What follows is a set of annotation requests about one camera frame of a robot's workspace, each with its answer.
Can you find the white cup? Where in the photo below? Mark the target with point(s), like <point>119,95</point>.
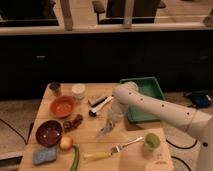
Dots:
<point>78,91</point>

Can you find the wooden cutting board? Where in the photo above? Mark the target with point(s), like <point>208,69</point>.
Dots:
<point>137,158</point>

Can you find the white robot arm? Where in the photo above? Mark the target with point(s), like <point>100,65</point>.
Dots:
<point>195,123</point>

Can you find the black chair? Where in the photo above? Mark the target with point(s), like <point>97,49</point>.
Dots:
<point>127,11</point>

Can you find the grey blue towel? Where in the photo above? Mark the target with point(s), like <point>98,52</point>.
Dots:
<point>110,124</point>

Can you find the blue bag on floor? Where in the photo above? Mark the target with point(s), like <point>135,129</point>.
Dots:
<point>199,99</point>

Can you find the orange bowl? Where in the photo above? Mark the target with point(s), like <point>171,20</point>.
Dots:
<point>62,106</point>

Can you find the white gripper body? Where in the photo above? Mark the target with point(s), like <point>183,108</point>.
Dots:
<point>117,111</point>

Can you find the blue sponge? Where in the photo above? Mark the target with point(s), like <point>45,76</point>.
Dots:
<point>44,155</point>

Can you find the green cup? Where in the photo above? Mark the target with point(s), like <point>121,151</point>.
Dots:
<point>152,142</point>

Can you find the black white brush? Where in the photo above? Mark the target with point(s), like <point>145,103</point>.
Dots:
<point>94,111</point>

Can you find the yellow onion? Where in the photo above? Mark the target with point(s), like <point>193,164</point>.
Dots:
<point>66,143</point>

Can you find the dark red bowl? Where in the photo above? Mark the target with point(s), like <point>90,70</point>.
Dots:
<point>49,133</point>

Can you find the yellow handled fork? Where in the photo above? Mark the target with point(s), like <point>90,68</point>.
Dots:
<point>113,150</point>

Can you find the green bean pod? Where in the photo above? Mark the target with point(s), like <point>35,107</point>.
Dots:
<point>76,159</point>

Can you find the brown dried food piece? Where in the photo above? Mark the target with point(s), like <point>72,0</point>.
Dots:
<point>71,125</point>

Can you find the dark small cup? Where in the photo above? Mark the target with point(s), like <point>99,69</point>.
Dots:
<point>55,88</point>

